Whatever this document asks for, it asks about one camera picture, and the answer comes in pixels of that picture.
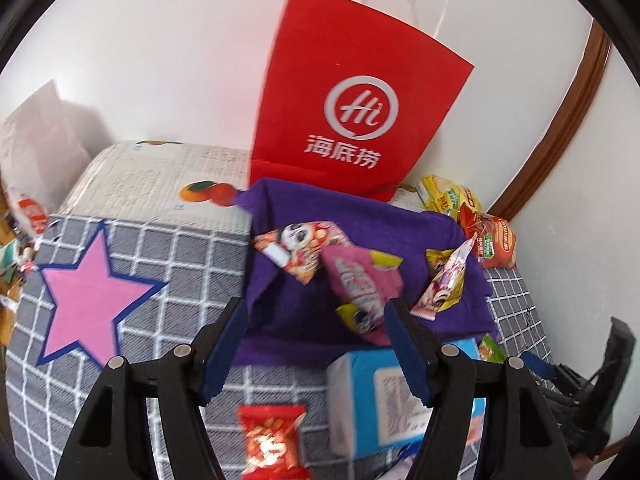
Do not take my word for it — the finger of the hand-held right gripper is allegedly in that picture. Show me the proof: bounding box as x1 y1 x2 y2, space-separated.
522 351 581 396

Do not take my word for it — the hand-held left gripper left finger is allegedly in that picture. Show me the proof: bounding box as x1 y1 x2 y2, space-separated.
54 297 250 480

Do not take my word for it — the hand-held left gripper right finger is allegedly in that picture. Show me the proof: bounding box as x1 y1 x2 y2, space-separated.
384 297 576 480

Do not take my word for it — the green snack packet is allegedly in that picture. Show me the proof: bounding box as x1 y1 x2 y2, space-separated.
476 334 505 363

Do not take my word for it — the pink white cartoon packet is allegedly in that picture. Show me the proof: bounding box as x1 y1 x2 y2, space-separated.
410 232 478 321

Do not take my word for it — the purple fabric tray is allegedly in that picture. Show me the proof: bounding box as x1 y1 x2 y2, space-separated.
235 177 498 368

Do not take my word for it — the small pink candy packet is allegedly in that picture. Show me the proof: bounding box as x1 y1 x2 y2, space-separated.
467 400 487 448

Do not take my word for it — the pink white snack packet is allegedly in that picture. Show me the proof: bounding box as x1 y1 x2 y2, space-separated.
320 242 405 347

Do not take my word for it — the red candy packet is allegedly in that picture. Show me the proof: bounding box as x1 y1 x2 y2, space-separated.
236 404 308 476

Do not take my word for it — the red cartoon snack packet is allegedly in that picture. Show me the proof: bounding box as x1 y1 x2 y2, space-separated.
251 220 351 286

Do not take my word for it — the light blue cardboard box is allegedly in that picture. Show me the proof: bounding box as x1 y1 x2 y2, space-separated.
326 337 487 463

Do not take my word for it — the grey checked blanket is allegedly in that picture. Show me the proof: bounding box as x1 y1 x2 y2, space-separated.
0 212 556 480

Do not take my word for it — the orange chips bag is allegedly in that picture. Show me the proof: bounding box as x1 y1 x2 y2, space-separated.
457 202 521 270

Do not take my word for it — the pink paper star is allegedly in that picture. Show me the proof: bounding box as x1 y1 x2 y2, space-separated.
35 220 168 368

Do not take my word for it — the yellow chips bag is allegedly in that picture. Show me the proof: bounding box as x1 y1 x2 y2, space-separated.
417 174 483 218

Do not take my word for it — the white fruit cardboard box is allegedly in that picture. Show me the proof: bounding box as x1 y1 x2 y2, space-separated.
57 140 426 236

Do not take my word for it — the pile of small clutter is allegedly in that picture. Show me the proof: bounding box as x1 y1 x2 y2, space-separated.
0 200 38 311

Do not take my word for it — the white plastic bag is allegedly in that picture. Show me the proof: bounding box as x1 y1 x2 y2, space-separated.
0 80 118 233

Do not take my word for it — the red paper shopping bag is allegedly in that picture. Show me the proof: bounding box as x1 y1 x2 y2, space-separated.
250 0 475 203

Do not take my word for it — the brown wooden door frame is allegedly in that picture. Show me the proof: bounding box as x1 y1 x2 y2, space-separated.
487 20 613 221

